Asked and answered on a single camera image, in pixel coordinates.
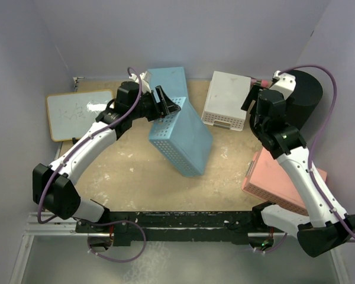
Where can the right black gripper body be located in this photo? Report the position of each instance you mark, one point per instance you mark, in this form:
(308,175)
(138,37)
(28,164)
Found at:
(252,95)

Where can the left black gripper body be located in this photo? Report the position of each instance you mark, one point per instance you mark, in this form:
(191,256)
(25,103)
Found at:
(148,108)

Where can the blue perforated basket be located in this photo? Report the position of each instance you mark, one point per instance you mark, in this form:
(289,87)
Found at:
(171,79)

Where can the large black plastic bin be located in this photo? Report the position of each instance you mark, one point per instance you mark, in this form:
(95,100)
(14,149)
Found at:
(291,113)

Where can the pink perforated basket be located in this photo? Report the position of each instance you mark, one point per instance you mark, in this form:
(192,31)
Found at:
(267,180)

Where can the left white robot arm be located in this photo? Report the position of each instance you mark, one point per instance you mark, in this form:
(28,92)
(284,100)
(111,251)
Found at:
(54,184)

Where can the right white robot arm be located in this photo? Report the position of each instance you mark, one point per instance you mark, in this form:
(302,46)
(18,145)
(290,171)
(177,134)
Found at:
(327,225)

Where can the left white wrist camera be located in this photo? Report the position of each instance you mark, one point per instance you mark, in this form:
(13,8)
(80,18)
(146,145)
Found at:
(143,80)

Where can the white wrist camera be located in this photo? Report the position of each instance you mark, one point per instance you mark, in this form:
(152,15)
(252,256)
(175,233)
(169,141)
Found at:
(283,83)
(143,80)

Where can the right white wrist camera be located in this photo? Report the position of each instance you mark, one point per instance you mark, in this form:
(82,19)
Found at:
(283,83)

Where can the small whiteboard yellow frame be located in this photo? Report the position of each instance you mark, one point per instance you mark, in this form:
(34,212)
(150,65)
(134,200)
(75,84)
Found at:
(72,114)

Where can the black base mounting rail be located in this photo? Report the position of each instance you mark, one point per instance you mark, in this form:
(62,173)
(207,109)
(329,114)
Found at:
(196,226)

